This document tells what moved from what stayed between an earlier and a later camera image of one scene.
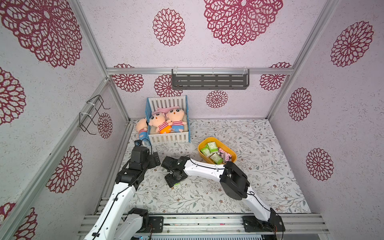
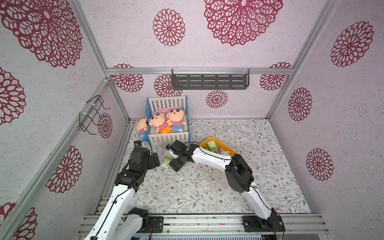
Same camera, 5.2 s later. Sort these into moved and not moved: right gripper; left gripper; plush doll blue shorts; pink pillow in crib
Moved: right gripper
Not moved: left gripper; pink pillow in crib; plush doll blue shorts
